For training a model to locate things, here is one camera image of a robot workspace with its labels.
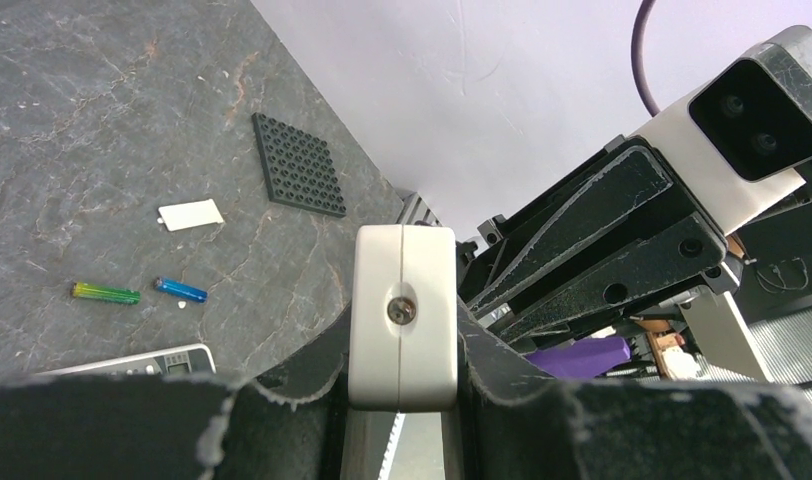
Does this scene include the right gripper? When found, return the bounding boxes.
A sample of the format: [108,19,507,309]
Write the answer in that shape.
[458,144,812,381]

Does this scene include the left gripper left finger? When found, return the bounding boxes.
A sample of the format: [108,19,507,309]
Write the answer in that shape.
[0,312,350,479]

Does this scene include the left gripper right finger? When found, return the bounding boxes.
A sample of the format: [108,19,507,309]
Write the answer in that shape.
[456,306,812,479]

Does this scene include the long white remote control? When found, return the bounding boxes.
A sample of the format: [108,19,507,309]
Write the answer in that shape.
[347,224,458,417]

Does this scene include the blue battery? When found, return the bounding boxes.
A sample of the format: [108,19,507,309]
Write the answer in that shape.
[153,277,208,303]

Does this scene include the white battery cover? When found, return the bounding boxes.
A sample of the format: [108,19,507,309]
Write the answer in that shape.
[157,199,224,232]

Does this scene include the white grey remote control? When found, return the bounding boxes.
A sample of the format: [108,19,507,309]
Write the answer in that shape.
[42,343,216,375]

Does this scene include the green battery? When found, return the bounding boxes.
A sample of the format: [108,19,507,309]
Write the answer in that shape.
[71,282,141,305]

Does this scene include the dark studded baseplate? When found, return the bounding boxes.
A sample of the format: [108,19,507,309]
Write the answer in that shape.
[251,113,347,218]

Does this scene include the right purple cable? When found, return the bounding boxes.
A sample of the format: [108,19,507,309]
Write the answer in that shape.
[629,0,663,118]

